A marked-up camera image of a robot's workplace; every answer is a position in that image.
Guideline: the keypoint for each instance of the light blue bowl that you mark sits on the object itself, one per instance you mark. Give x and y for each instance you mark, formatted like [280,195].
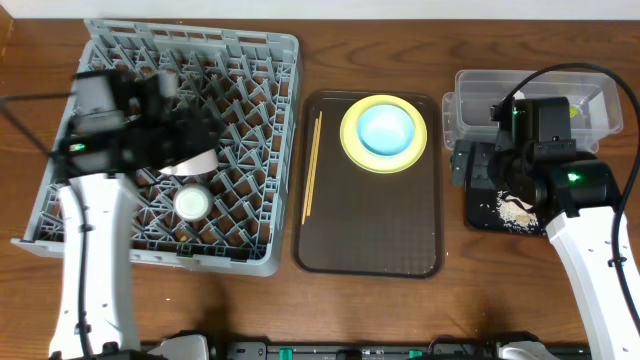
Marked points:
[385,130]

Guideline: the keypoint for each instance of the dark brown serving tray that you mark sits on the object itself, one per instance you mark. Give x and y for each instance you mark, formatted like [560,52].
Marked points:
[363,223]

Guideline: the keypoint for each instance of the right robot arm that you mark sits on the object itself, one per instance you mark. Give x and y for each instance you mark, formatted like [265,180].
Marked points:
[594,247]

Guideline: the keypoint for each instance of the spilled rice food scraps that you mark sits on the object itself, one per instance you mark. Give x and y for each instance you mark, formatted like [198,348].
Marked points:
[504,212]

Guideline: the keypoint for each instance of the grey dishwasher rack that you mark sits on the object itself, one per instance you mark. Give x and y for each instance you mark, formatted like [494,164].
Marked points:
[249,80]

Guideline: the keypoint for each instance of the wooden chopstick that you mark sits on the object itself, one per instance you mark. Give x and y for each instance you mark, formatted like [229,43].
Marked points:
[313,164]
[305,197]

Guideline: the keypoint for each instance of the white cup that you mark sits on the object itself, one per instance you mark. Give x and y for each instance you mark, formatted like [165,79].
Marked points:
[193,202]

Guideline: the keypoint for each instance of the black waste tray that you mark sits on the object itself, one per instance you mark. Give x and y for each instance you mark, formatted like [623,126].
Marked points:
[523,189]

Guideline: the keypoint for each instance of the yellow round plate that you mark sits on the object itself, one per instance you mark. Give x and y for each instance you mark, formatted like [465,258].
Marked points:
[369,161]

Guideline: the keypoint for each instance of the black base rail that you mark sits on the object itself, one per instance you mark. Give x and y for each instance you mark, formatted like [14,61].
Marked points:
[199,346]

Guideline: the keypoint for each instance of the pink bowl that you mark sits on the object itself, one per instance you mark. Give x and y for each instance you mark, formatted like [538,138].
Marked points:
[200,164]

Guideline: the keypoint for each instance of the clear plastic waste bin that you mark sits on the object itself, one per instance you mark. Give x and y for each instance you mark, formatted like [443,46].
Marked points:
[466,110]

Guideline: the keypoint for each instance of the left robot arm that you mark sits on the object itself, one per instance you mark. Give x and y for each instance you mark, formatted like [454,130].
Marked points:
[119,125]

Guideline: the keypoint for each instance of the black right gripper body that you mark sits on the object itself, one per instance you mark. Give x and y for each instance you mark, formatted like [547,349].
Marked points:
[482,172]

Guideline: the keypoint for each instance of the green snack wrapper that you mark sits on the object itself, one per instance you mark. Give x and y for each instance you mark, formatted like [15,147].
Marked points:
[574,111]

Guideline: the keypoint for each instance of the white tissue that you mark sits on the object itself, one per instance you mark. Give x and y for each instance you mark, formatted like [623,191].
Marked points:
[519,95]

